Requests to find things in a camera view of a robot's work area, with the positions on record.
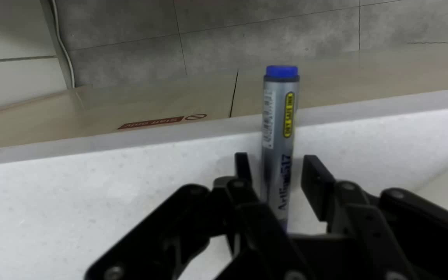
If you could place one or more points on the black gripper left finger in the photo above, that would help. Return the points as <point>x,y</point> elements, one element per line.
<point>180,227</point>

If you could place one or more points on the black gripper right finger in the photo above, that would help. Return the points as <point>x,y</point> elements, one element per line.
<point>395,235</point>

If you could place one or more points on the blue grey marker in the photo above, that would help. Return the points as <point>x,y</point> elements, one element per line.
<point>280,87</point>

